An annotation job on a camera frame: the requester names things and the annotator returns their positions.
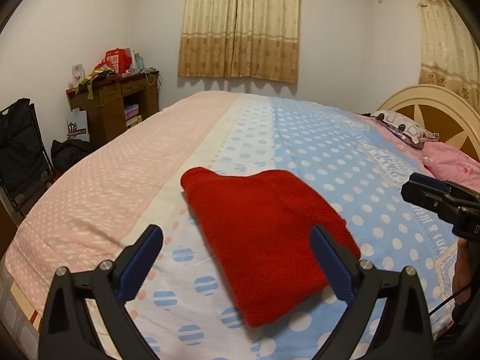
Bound person's right hand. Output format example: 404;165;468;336
452;238;479;293

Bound pink bed sheet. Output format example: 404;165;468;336
5;91;240;313

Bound white card on desk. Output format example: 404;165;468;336
72;63;86;88

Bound brown wooden desk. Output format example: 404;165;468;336
66;70;161;149

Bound beige window curtain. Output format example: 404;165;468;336
177;0;300;84

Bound pink quilt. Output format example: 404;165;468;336
421;142;480;192

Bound beige side curtain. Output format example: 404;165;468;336
416;0;479;111

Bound red knitted sweater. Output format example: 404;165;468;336
180;167;360;328

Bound black folding chair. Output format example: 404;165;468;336
1;98;54;215

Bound blue polka dot blanket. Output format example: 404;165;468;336
106;95;456;359

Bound black bag on floor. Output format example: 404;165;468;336
50;139;94;173

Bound grey patterned pillow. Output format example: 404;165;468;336
363;110;439;150

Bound red gift box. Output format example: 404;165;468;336
105;48;133;75

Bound cream wooden headboard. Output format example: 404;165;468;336
379;85;480;161

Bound white paper bag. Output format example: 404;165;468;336
67;108;89;141

